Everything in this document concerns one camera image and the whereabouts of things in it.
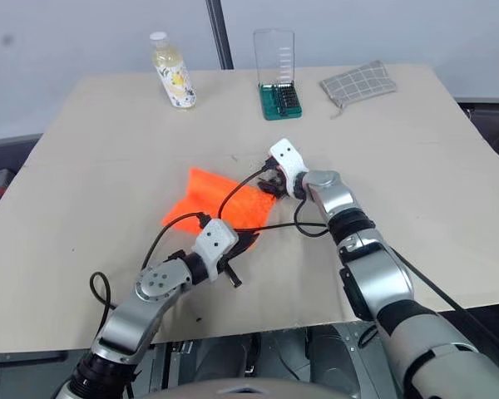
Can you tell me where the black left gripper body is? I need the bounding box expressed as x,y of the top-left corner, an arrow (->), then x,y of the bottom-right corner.
217,237 -> 245,289

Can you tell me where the dark crate with red tools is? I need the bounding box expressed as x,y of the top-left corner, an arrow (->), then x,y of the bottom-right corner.
0,133 -> 45,228

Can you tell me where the grey metal frame under table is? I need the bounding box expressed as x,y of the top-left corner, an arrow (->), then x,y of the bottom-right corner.
0,322 -> 394,394

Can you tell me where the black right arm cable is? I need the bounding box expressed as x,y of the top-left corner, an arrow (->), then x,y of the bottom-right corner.
217,163 -> 471,313

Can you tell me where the clear bottle with yellow drink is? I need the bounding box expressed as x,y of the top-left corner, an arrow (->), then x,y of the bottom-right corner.
149,32 -> 198,111

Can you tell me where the green bit case, clear lid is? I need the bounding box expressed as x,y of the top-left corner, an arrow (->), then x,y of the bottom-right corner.
252,27 -> 305,122

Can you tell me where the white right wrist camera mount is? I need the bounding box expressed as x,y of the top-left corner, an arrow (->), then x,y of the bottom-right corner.
269,140 -> 309,199

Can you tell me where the dark metal pole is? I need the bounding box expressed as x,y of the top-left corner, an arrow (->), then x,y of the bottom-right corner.
205,0 -> 235,71

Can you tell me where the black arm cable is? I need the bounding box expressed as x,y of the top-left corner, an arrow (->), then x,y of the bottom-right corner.
217,163 -> 471,313
89,211 -> 212,333

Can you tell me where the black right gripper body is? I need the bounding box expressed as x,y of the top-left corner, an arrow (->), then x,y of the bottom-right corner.
262,152 -> 291,197

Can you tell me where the grey checked cloth pouch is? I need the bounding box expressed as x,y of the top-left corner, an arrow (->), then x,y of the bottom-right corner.
319,60 -> 398,121

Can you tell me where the orange mesh pouch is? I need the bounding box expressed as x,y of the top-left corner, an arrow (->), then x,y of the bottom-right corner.
161,166 -> 278,253

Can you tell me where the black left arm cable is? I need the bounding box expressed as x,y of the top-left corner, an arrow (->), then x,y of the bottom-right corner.
89,211 -> 212,333

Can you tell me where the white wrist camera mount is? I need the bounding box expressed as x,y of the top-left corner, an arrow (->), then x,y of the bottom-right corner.
190,219 -> 240,283
269,140 -> 309,199

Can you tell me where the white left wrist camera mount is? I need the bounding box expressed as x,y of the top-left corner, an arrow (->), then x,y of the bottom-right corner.
190,219 -> 240,283

